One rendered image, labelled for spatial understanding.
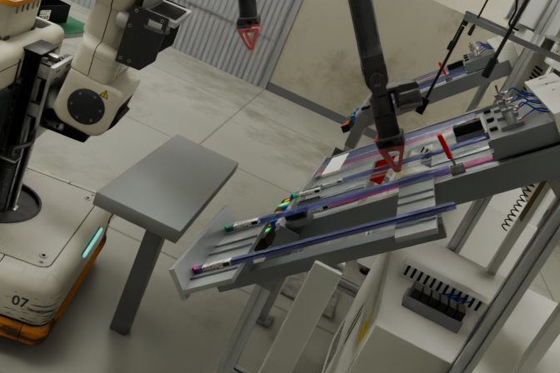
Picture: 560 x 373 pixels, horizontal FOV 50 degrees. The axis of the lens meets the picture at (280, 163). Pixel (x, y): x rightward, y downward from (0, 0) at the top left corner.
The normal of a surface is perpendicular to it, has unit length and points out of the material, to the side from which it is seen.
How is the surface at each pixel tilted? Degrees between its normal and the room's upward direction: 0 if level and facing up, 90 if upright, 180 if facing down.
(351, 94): 90
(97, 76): 90
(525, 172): 90
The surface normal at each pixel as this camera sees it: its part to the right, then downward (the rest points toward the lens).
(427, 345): 0.38, -0.86
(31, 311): -0.03, 0.36
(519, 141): -0.25, 0.26
